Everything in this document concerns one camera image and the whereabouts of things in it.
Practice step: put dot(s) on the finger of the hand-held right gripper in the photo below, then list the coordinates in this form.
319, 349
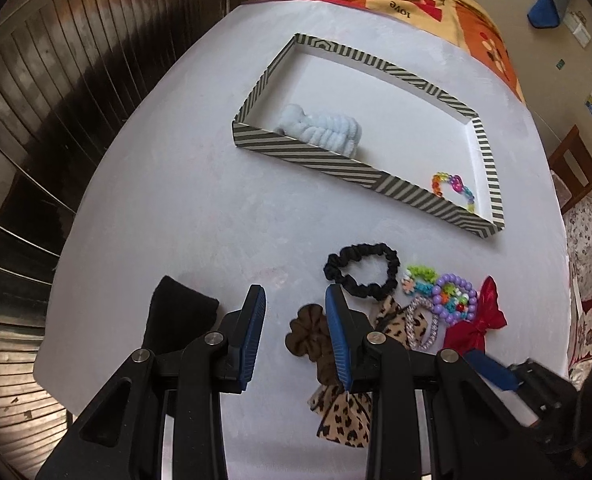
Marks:
491, 371

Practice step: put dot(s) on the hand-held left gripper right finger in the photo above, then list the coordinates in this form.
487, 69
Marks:
335, 325

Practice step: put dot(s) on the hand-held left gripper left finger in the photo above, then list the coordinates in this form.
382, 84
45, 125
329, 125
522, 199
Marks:
255, 320

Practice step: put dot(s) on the brown scrunchie with leopard bow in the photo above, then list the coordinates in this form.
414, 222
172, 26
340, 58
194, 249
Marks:
306, 332

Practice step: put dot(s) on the red satin bow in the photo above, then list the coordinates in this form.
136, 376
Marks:
476, 332

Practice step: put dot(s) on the black scrunchie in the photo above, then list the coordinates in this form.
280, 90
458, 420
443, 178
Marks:
358, 251

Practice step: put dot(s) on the black cloth headband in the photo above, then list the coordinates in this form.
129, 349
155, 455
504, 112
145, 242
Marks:
176, 310

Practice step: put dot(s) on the striped cardboard box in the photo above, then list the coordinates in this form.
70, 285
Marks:
306, 147

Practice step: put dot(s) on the floral cloth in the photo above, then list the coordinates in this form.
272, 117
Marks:
588, 245

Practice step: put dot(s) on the light blue fluffy headband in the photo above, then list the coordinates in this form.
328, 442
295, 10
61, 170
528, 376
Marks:
321, 127

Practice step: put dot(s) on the wooden chair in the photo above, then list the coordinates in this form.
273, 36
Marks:
573, 160

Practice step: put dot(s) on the wooden slatted cabinet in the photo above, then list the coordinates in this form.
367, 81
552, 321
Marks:
76, 85

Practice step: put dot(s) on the orange printed blanket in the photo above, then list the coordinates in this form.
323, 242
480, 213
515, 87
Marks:
476, 20

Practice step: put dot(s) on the white wall switch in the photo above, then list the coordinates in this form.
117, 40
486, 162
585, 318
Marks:
578, 30

